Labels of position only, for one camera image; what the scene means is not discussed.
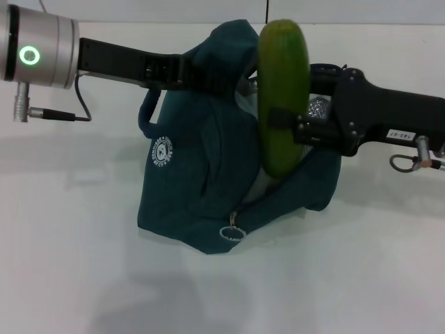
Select teal insulated lunch bag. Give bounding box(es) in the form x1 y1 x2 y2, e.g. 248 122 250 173
137 19 341 257

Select green cucumber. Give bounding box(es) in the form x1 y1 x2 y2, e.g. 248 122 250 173
257 19 310 179

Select right arm cable with plug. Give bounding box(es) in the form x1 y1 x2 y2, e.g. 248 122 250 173
389 135 445 174

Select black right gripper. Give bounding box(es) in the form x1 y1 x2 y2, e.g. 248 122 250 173
268 63 445 157

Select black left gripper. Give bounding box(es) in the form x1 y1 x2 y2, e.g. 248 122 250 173
78 37 244 97

